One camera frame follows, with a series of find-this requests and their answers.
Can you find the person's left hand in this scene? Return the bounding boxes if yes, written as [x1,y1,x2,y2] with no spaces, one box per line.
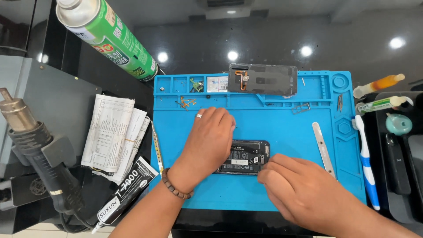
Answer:
[167,106,236,196]

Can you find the person's right hand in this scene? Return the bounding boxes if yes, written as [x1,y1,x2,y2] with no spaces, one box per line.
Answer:
[257,153,352,230]

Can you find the black smartphone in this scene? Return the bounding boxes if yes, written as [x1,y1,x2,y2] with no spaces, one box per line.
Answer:
[213,139,270,176]

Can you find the cluster of small copper parts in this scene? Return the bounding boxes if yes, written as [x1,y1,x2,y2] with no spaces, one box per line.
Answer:
[175,96,197,111]

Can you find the small green circuit board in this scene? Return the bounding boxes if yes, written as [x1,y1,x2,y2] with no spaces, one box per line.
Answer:
[190,78,204,93]

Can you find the blue silicone repair mat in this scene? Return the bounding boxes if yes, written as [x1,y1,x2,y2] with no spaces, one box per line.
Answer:
[149,70,367,212]

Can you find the flat metal pry tool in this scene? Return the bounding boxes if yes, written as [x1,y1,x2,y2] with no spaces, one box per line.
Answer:
[312,122,336,179]

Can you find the dark grey phone back cover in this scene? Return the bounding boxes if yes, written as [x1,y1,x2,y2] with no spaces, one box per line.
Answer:
[227,63,298,97]

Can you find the metal card tray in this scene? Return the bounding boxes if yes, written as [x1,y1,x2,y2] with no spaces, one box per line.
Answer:
[291,103,311,115]

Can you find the long metal tweezers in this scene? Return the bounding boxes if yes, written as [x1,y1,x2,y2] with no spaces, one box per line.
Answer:
[151,121,164,177]

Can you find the blue white toothbrush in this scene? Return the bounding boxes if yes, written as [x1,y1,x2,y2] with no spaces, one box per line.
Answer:
[351,115,380,211]

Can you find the folded printed paper sheets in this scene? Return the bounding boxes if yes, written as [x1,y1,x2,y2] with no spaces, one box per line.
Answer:
[81,94,151,186]

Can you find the black glue tube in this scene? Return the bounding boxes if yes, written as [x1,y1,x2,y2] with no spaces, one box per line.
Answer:
[91,156,159,234]

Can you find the black plastic tray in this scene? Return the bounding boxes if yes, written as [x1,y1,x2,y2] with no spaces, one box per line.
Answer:
[364,91,423,226]

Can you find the black bar tool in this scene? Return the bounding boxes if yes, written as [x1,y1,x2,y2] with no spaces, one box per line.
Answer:
[386,132,411,195]

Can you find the white green flux syringe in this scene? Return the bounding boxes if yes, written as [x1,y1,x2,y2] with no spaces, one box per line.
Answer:
[355,96,414,115]

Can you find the teal round bottle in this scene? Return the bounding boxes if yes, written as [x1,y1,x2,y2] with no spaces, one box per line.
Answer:
[385,113,413,136]

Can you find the orange liquid bottle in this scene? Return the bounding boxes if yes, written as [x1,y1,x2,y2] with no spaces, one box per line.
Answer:
[353,73,406,99]

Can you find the green spray can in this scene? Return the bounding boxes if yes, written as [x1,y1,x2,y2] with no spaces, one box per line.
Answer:
[56,0,159,82]

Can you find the black hot air gun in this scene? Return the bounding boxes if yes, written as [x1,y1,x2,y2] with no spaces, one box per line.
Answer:
[0,87,85,215]

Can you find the brown bead bracelet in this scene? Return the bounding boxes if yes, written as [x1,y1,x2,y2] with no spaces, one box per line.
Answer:
[161,167,194,200]

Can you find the black power cable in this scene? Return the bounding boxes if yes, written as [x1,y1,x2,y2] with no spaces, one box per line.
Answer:
[59,212,97,234]

